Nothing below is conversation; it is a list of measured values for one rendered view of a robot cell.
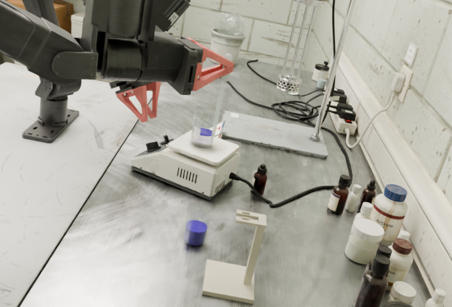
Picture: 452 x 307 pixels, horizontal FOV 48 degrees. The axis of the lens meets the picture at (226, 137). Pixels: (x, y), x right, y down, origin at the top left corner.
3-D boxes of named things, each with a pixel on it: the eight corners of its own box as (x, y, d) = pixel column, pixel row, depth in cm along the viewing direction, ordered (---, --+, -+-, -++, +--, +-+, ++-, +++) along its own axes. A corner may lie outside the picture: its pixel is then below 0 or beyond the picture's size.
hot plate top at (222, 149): (165, 147, 105) (165, 143, 105) (192, 132, 116) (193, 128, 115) (216, 167, 101) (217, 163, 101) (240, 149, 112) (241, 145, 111)
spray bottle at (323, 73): (313, 85, 204) (320, 60, 200) (321, 85, 206) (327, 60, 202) (319, 89, 201) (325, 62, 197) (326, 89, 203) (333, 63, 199)
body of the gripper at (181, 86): (173, 32, 78) (126, 28, 74) (202, 52, 70) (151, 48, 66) (167, 73, 80) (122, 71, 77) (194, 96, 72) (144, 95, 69)
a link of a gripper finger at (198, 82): (222, 37, 81) (168, 32, 76) (245, 50, 75) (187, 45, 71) (214, 77, 84) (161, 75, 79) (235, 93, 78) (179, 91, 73)
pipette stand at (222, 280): (201, 294, 78) (216, 223, 73) (206, 262, 85) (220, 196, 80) (253, 303, 78) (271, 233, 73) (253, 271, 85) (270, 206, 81)
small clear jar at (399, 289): (389, 316, 81) (398, 295, 80) (381, 300, 85) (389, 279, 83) (411, 319, 82) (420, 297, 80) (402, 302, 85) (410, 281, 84)
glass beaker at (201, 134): (210, 154, 105) (218, 118, 102) (185, 149, 105) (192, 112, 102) (215, 144, 111) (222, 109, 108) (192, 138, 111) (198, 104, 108)
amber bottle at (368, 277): (377, 320, 80) (396, 270, 76) (352, 312, 81) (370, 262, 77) (377, 304, 84) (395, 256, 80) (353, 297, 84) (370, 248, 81)
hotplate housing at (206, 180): (128, 169, 110) (132, 136, 107) (160, 151, 122) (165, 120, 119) (220, 207, 103) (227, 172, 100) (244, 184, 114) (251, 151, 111)
